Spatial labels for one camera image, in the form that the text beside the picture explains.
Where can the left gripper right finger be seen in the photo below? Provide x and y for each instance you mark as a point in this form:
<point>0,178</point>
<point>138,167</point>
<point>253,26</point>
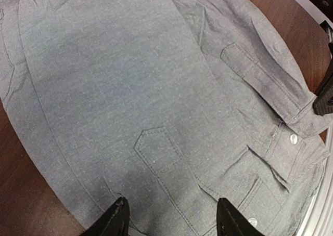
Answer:
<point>230,222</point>

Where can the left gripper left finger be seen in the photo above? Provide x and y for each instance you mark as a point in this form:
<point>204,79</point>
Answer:
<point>114,221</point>

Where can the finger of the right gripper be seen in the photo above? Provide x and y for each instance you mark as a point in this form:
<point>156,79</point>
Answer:
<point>323,103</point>

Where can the grey long sleeve shirt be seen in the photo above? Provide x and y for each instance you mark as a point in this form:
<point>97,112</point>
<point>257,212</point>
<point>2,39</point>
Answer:
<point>172,104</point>

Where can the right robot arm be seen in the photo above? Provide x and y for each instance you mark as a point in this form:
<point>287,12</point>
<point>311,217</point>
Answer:
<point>325,6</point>

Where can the front aluminium rail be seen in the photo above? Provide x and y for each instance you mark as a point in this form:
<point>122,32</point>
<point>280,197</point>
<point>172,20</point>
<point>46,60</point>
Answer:
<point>318,219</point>

